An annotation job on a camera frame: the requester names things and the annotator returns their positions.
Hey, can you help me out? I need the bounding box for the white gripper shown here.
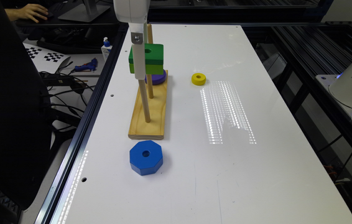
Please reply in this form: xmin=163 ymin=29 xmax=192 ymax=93
xmin=113 ymin=0 xmax=151 ymax=80

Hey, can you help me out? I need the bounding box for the green square block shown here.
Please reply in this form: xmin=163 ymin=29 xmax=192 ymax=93
xmin=144 ymin=44 xmax=164 ymax=75

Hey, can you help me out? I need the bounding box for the blue octagon block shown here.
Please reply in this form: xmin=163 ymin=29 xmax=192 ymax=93
xmin=129 ymin=140 xmax=163 ymax=175

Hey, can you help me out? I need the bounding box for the person's hand on mouse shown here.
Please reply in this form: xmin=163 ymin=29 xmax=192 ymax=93
xmin=19 ymin=4 xmax=49 ymax=23

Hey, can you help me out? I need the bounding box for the far wooden peg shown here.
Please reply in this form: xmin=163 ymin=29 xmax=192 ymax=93
xmin=147 ymin=24 xmax=154 ymax=44

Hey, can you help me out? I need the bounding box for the wooden peg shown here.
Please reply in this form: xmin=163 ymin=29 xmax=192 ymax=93
xmin=138 ymin=80 xmax=151 ymax=123
xmin=146 ymin=74 xmax=154 ymax=99
xmin=147 ymin=24 xmax=154 ymax=44

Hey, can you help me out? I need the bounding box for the white lotion bottle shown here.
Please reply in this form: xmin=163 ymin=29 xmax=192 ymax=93
xmin=101 ymin=37 xmax=112 ymax=61

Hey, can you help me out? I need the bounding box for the near wooden peg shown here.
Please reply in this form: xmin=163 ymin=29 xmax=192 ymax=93
xmin=138 ymin=80 xmax=151 ymax=123

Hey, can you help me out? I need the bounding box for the middle wooden peg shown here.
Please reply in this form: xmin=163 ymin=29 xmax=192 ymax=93
xmin=146 ymin=74 xmax=154 ymax=99

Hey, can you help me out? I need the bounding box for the blue glue gun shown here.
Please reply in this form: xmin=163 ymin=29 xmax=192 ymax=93
xmin=74 ymin=58 xmax=98 ymax=72

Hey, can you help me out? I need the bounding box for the grey monitor stand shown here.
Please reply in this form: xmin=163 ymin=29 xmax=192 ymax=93
xmin=58 ymin=0 xmax=111 ymax=22

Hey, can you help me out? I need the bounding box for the wooden peg base board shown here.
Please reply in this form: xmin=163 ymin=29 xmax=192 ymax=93
xmin=128 ymin=70 xmax=168 ymax=140

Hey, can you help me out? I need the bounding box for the checkerboard calibration sheet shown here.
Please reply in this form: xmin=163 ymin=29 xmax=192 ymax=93
xmin=24 ymin=44 xmax=70 ymax=73

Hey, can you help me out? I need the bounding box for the black monitor back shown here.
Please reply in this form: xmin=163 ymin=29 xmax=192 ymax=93
xmin=0 ymin=2 xmax=52 ymax=210

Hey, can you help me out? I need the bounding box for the purple ring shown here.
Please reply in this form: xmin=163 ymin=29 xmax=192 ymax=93
xmin=144 ymin=69 xmax=167 ymax=86

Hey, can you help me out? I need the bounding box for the yellow ring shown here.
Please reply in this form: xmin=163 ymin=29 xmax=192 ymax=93
xmin=191 ymin=72 xmax=207 ymax=86

